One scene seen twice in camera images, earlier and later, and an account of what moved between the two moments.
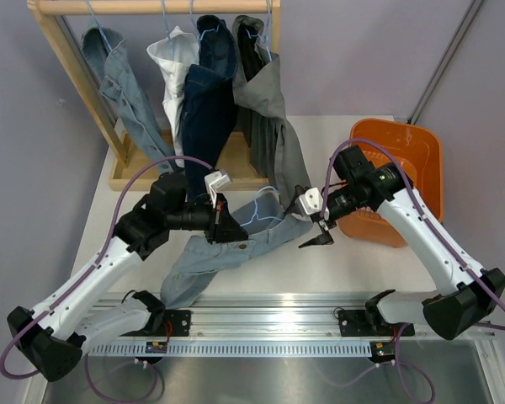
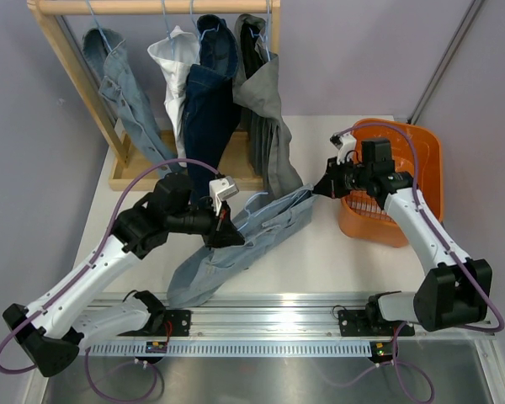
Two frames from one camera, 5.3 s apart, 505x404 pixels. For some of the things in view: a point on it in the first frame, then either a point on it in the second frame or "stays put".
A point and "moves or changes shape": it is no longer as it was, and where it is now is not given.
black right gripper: (325, 238) → (331, 184)
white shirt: (174, 55) stays put
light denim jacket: (108, 53) stays put
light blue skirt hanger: (257, 208) moves or changes shape
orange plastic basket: (420, 151) stays put
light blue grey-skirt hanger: (267, 34) stays put
